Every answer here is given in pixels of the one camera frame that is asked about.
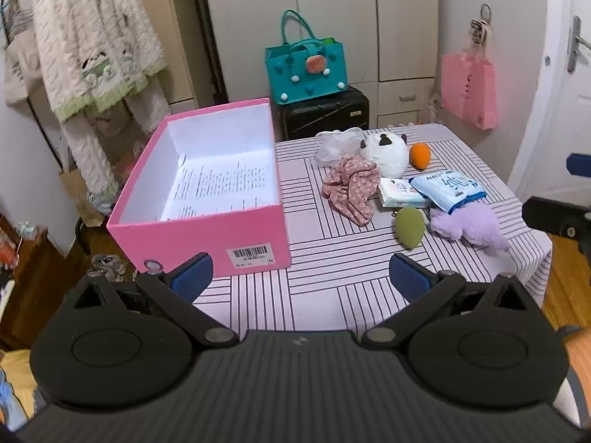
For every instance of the pink cardboard box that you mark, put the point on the pink cardboard box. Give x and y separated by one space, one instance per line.
198 235

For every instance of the patterned slipper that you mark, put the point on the patterned slipper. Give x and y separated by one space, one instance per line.
107 265

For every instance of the white door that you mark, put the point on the white door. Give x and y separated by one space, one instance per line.
545 115

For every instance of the cream wardrobe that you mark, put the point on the cream wardrobe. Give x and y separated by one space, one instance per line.
337 18

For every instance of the beige canvas bag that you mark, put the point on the beige canvas bag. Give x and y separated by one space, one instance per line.
18 74

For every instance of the crumpled clear plastic bag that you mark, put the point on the crumpled clear plastic bag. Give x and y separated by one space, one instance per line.
332 147

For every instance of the printed paper sheet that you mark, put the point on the printed paper sheet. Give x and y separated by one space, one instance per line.
217 184

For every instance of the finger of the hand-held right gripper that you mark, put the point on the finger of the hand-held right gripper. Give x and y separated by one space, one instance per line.
579 164
554 216

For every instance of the striped tablecloth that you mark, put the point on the striped tablecloth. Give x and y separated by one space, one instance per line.
332 249

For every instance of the white tissue packet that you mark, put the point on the white tissue packet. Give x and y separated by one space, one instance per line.
397 194

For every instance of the brown paper bag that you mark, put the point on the brown paper bag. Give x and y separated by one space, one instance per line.
74 194

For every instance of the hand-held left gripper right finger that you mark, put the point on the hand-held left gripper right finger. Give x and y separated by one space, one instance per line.
408 274

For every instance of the black suitcase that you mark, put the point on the black suitcase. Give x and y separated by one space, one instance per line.
323 115

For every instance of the white quilted pajama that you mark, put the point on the white quilted pajama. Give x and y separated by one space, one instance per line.
92 41

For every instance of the orange makeup sponge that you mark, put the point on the orange makeup sponge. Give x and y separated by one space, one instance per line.
420 156

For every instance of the white round plush toy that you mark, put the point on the white round plush toy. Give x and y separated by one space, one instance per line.
385 157

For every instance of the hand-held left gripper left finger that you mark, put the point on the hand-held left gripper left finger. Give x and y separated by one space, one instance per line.
194 274

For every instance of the teal felt tote bag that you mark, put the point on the teal felt tote bag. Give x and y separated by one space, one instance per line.
286 78

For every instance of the green makeup sponge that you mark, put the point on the green makeup sponge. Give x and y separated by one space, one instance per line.
409 228

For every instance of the pink plastic bag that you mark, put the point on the pink plastic bag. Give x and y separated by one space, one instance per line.
466 87

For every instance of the blue wet wipes packet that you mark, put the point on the blue wet wipes packet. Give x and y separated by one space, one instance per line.
450 189

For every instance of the wooden cabinet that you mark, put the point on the wooden cabinet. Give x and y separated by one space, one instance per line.
32 286

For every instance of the purple fluffy cloth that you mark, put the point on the purple fluffy cloth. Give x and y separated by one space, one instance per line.
471 228

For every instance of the floral fabric scrunchie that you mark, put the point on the floral fabric scrunchie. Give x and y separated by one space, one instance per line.
355 189

